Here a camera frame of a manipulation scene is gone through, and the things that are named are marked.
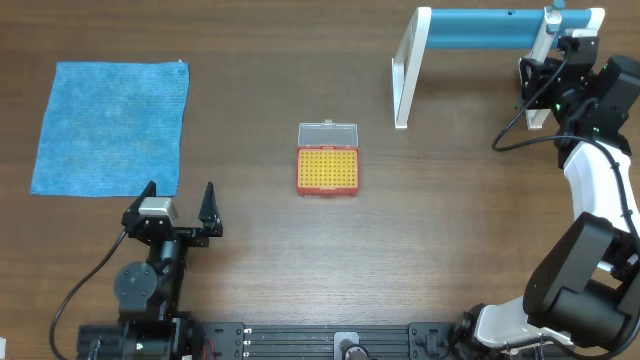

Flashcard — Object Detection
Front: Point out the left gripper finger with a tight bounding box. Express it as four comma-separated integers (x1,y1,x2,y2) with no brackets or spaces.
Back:
197,180,224,231
122,180,158,220

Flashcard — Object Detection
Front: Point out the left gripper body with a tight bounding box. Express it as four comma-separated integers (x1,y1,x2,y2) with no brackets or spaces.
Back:
121,214,225,247

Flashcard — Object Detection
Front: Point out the white pipette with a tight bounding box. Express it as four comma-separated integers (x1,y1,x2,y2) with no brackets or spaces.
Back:
529,0,568,64

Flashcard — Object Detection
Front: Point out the blue cloth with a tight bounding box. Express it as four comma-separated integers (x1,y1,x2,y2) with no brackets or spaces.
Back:
29,60,191,199

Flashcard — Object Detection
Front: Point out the red and yellow tip box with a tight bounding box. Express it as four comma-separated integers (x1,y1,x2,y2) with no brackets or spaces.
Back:
295,118,361,198

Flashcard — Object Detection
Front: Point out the white and blue stand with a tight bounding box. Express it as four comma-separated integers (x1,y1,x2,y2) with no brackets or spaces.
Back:
391,5,607,131

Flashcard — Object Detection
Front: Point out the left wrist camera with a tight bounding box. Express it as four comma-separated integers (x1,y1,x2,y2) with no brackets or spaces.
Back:
138,196,179,225

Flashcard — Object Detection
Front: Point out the mounting rail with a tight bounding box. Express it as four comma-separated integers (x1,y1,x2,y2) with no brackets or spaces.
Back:
77,322,474,360

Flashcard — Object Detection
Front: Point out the black cable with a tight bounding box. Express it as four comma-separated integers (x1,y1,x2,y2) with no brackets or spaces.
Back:
48,228,129,360
491,39,601,153

